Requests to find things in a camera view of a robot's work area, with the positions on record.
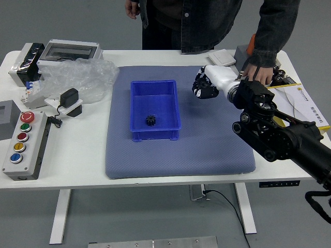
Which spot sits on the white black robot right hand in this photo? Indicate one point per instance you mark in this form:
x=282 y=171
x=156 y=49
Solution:
x=219 y=76

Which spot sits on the person's left hand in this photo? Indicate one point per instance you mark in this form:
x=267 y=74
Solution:
x=261 y=73

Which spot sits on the person's right hand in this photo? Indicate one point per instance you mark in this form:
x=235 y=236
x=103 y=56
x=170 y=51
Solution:
x=132 y=9

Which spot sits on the small black gear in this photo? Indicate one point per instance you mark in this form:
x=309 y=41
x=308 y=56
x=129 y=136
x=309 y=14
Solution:
x=150 y=121

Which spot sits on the person's left forearm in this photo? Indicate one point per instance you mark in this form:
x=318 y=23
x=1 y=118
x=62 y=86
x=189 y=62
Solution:
x=274 y=38

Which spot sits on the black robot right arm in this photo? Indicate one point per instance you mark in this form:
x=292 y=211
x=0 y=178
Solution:
x=284 y=139

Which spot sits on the blue plastic box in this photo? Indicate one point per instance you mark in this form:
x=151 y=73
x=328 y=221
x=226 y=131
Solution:
x=155 y=103

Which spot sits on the grey distribution box clear cover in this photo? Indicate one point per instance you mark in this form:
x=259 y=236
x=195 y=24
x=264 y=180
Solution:
x=69 y=50

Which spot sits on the grey under-table power box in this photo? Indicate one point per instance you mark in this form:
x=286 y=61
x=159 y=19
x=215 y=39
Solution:
x=197 y=192

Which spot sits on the grey square box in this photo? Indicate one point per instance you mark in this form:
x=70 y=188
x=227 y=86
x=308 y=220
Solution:
x=7 y=118

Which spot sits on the grey push button control box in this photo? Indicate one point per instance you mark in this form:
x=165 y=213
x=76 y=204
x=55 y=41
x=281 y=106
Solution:
x=26 y=147

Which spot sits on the dark cylindrical capacitor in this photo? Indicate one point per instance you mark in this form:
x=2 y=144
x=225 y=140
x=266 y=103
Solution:
x=281 y=74
x=274 y=80

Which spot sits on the grey block holder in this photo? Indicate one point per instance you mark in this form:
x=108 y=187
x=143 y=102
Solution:
x=241 y=55

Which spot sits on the small black component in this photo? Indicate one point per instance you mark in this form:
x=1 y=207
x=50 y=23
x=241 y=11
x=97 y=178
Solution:
x=290 y=80

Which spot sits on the orange cylinder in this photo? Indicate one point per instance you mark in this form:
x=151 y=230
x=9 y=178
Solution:
x=251 y=45

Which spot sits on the yellow and white carton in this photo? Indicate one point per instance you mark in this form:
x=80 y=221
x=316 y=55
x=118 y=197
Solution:
x=305 y=100

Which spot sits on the person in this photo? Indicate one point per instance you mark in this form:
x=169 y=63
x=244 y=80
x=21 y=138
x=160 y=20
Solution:
x=201 y=23

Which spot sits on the clear plastic bag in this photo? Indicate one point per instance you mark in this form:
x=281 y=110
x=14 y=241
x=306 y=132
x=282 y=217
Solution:
x=85 y=75

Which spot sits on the blue-grey padded mat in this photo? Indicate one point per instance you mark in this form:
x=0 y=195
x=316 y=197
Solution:
x=181 y=160

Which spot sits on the black power adapter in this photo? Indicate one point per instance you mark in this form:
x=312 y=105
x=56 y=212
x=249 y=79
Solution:
x=69 y=97

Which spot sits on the black table control panel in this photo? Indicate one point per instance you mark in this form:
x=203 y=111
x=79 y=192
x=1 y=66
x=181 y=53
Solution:
x=279 y=184

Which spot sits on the white and black socket block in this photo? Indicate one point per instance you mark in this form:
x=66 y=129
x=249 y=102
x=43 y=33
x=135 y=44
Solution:
x=75 y=109

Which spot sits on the white circuit breaker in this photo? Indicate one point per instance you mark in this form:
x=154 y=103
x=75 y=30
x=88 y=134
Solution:
x=32 y=96

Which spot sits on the white table leg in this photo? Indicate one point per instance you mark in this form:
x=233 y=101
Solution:
x=245 y=209
x=60 y=214

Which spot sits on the silver metal plate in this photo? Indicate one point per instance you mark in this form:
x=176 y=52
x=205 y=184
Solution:
x=152 y=243

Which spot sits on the white wall switch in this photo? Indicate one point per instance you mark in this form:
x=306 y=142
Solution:
x=222 y=58

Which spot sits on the white switch with red button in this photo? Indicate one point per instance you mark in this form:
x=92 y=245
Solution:
x=278 y=62

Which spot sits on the black and grey switch box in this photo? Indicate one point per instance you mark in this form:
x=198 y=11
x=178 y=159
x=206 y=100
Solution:
x=26 y=64

